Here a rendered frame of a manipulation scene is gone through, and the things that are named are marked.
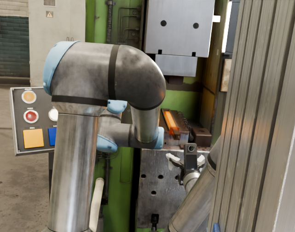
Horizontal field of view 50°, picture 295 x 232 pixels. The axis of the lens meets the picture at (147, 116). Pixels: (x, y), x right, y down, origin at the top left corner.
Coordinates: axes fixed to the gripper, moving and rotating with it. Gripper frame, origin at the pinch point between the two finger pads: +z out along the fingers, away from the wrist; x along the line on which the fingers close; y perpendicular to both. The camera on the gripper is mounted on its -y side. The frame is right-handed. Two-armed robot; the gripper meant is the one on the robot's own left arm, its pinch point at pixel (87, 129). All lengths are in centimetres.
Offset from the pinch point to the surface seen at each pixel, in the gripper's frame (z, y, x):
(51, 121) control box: 10.3, 6.7, 12.1
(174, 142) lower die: 9.9, -8.4, -47.0
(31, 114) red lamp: 9.9, 10.4, 19.8
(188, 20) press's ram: -20, 42, -48
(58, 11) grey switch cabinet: 440, 322, -113
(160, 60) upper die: -6.3, 28.4, -37.5
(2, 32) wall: 555, 330, -19
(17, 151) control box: 10.4, -4.5, 26.7
